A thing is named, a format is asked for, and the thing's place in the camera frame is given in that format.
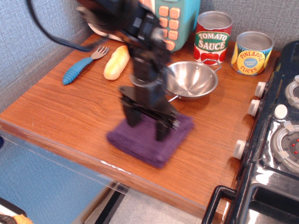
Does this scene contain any blue handled toy fork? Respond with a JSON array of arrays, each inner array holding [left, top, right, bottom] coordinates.
[[62, 46, 109, 85]]

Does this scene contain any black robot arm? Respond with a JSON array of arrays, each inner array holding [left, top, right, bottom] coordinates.
[[78, 0, 178, 141]]

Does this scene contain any small steel bowl with handles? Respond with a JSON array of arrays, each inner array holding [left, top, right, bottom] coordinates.
[[166, 59, 221, 102]]

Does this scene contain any teal toy microwave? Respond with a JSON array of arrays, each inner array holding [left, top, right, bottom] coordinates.
[[80, 0, 200, 55]]

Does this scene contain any yellow toy bread roll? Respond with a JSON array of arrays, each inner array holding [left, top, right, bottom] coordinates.
[[103, 45, 130, 80]]

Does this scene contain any tomato sauce can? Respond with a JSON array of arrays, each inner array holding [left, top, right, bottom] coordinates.
[[193, 11, 233, 65]]

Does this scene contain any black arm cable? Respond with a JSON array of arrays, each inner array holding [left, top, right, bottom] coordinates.
[[25, 0, 103, 52]]

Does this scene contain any purple cloth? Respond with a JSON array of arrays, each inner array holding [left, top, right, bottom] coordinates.
[[107, 114, 194, 168]]

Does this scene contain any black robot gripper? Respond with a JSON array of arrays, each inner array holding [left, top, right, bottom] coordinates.
[[119, 81, 179, 141]]

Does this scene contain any pineapple slices can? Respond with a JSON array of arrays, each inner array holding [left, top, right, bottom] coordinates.
[[231, 31, 274, 76]]

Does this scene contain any black toy stove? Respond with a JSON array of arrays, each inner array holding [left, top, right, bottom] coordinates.
[[202, 41, 299, 224]]

